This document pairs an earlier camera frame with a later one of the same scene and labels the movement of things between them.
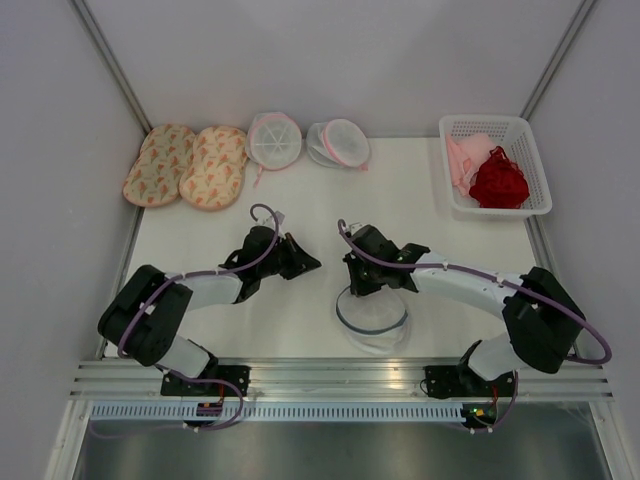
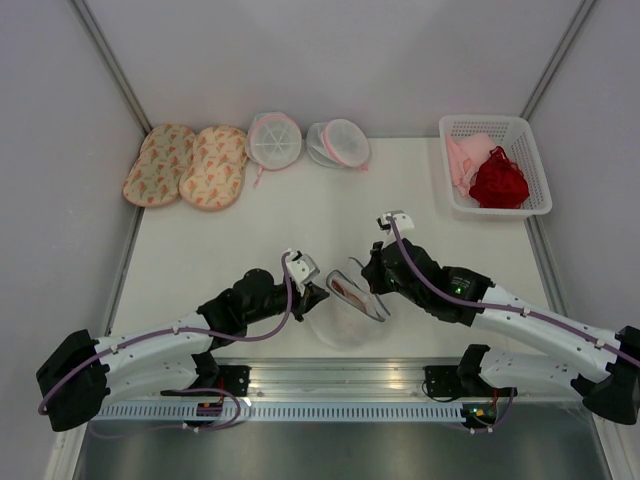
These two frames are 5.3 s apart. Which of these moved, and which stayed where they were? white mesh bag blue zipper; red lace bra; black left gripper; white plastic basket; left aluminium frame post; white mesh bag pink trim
Moved: white mesh bag blue zipper; black left gripper
Stayed: white mesh bag pink trim; white plastic basket; left aluminium frame post; red lace bra
